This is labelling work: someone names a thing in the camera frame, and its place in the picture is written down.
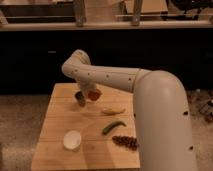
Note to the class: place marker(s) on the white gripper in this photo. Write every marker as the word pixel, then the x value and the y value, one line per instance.
pixel 86 87

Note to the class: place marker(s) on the red apple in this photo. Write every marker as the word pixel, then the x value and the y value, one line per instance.
pixel 94 95

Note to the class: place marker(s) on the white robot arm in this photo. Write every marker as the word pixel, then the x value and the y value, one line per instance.
pixel 160 106

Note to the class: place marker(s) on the metal cup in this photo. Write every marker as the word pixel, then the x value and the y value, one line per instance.
pixel 80 99

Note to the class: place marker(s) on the yellow banana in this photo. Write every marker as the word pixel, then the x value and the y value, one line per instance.
pixel 113 110

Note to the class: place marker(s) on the white bowl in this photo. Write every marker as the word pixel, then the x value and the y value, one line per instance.
pixel 72 140

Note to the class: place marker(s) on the dark grape bunch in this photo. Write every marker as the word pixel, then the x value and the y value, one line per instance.
pixel 126 141

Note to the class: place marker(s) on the long wooden counter shelf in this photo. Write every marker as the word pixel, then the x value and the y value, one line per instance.
pixel 106 26

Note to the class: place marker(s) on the left metal post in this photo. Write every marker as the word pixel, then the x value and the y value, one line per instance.
pixel 79 10

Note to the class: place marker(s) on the metal post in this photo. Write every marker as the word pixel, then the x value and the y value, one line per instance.
pixel 79 10
pixel 136 12

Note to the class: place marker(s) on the right metal post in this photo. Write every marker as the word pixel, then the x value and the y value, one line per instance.
pixel 136 12

